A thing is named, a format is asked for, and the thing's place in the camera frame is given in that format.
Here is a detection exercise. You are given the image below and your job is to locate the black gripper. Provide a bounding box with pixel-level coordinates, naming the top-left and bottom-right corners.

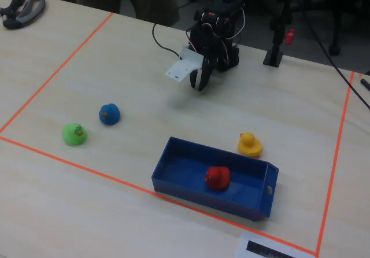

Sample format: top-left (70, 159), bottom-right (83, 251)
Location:
top-left (189, 25), bottom-right (229, 93)

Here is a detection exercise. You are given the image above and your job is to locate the red rubber duck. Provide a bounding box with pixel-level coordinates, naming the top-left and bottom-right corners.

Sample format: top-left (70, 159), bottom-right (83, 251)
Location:
top-left (205, 166), bottom-right (232, 191)

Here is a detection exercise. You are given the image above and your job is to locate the yellow rubber duck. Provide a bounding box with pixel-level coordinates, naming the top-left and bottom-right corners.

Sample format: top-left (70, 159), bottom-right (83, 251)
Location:
top-left (238, 132), bottom-right (264, 158)

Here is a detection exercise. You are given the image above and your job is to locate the blue rubber duck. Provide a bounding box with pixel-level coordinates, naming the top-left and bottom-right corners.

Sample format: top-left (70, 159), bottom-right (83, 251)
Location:
top-left (98, 103), bottom-right (121, 126)

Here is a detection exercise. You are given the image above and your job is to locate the blue plastic box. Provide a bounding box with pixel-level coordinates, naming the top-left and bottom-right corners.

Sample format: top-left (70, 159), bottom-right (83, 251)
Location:
top-left (151, 136), bottom-right (280, 222)

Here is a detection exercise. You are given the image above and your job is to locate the green rubber duck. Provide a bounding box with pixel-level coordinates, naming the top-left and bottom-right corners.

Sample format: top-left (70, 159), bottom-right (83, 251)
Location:
top-left (62, 123), bottom-right (87, 147)

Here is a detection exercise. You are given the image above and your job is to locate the red clamp knob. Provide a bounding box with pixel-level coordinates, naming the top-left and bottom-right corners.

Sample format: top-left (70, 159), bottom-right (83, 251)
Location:
top-left (284, 28), bottom-right (296, 46)

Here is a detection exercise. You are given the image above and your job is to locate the orange tape strip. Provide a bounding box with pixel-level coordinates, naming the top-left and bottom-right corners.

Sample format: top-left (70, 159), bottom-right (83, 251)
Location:
top-left (316, 71), bottom-right (356, 256)
top-left (0, 135), bottom-right (319, 256)
top-left (0, 12), bottom-right (114, 134)

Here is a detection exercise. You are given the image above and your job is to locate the black office chair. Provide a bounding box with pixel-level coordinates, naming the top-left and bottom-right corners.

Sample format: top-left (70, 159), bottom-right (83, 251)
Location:
top-left (302, 0), bottom-right (370, 57)

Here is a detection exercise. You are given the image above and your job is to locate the white printed paper sheet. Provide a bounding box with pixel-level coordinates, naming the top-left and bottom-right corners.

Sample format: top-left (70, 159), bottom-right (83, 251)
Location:
top-left (235, 231), bottom-right (316, 258)

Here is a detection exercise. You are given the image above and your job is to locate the black grey hand clamp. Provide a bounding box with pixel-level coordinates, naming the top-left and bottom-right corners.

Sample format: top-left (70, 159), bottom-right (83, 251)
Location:
top-left (0, 0), bottom-right (46, 30)

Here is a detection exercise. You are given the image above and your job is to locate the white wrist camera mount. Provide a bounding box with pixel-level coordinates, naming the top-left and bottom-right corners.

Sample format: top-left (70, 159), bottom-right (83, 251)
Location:
top-left (164, 46), bottom-right (204, 84)

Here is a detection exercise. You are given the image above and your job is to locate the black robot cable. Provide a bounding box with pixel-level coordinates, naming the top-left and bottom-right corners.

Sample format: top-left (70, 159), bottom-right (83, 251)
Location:
top-left (151, 23), bottom-right (183, 60)

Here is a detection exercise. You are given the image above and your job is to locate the black stand post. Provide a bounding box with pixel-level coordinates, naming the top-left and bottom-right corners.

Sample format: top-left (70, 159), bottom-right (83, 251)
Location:
top-left (262, 0), bottom-right (297, 68)

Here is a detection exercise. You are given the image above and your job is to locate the long black cable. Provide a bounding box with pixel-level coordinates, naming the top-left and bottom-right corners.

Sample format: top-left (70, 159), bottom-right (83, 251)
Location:
top-left (297, 0), bottom-right (370, 110)

